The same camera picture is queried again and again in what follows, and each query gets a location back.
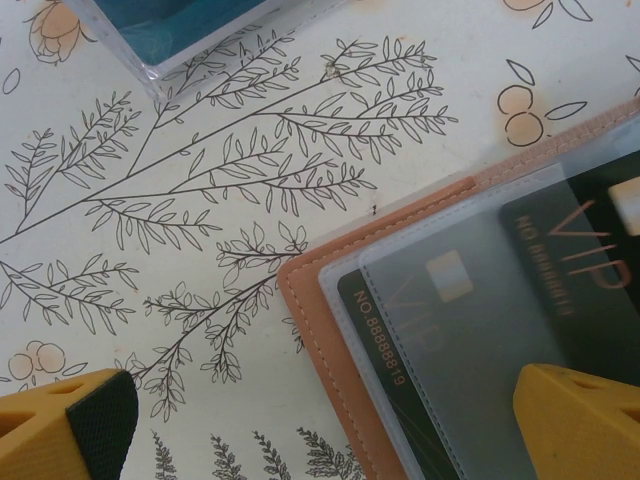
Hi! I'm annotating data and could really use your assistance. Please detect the tan leather card holder wallet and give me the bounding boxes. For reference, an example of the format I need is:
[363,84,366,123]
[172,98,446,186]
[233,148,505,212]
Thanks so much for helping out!
[276,94,640,480]

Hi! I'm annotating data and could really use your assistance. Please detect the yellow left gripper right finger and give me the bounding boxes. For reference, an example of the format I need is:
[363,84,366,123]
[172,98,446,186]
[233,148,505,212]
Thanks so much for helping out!
[512,363,640,480]

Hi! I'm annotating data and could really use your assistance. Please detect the floral printed table mat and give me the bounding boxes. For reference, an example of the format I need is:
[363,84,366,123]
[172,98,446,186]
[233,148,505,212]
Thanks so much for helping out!
[0,0,640,480]

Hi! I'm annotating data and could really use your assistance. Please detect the black VIP card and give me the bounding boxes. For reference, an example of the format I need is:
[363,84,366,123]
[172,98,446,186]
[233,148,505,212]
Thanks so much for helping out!
[336,249,551,480]
[499,154,640,386]

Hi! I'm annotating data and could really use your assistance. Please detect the blue cards in box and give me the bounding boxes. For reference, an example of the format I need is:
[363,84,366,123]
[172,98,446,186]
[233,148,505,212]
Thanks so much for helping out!
[92,0,281,66]

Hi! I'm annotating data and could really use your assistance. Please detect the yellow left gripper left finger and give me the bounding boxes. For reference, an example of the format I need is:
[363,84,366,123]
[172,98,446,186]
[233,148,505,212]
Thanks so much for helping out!
[0,368,139,480]

